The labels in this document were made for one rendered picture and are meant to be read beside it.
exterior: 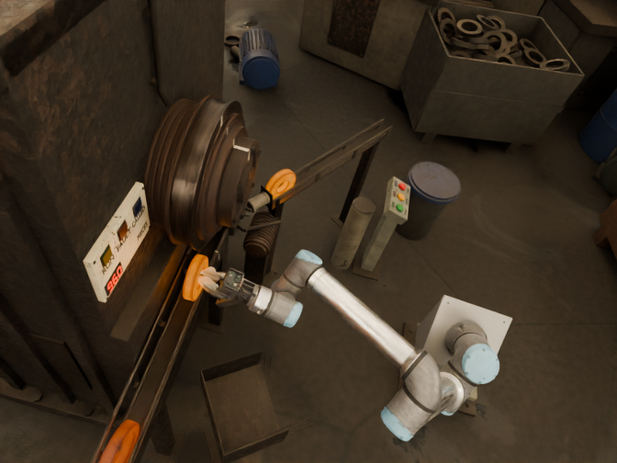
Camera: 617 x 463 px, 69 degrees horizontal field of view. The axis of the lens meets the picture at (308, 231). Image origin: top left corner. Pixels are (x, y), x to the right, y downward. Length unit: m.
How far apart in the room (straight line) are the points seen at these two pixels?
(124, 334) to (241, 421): 0.48
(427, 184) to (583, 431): 1.50
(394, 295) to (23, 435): 1.88
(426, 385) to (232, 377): 0.64
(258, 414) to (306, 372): 0.75
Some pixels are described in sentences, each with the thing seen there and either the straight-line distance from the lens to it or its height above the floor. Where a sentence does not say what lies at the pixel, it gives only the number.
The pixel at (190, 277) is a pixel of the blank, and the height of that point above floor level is 0.89.
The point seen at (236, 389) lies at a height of 0.60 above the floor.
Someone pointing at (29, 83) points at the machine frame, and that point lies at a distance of 0.82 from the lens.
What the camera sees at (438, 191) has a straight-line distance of 2.65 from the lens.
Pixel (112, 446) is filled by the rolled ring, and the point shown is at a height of 0.77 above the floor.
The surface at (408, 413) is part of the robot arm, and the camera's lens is 1.49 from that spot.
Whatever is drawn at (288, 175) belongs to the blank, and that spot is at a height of 0.76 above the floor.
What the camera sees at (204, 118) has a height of 1.34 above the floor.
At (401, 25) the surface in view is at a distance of 3.86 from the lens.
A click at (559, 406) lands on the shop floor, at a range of 2.82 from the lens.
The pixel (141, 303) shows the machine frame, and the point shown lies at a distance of 1.44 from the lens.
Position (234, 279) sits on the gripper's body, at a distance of 1.46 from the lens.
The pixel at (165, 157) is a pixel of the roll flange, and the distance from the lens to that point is 1.25.
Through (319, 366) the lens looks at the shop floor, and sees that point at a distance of 2.33.
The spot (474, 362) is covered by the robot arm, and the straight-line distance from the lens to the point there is 2.00.
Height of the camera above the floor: 2.12
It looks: 51 degrees down
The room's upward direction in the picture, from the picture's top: 16 degrees clockwise
